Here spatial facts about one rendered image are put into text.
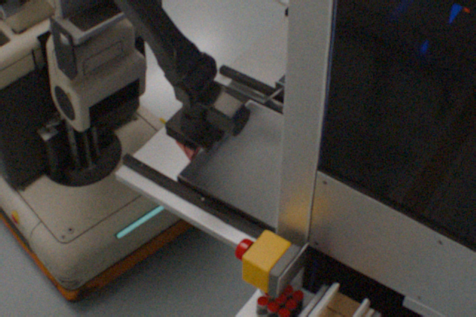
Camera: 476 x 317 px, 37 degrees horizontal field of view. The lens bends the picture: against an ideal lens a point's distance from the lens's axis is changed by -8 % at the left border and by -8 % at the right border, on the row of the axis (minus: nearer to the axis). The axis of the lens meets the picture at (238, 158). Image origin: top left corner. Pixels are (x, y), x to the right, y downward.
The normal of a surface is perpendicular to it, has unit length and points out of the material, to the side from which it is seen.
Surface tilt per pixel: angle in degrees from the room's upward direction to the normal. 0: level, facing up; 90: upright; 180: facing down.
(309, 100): 90
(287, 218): 90
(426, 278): 90
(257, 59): 0
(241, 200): 0
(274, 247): 0
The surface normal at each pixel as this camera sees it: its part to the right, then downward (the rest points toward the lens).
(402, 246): -0.57, 0.61
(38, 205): 0.00, -0.67
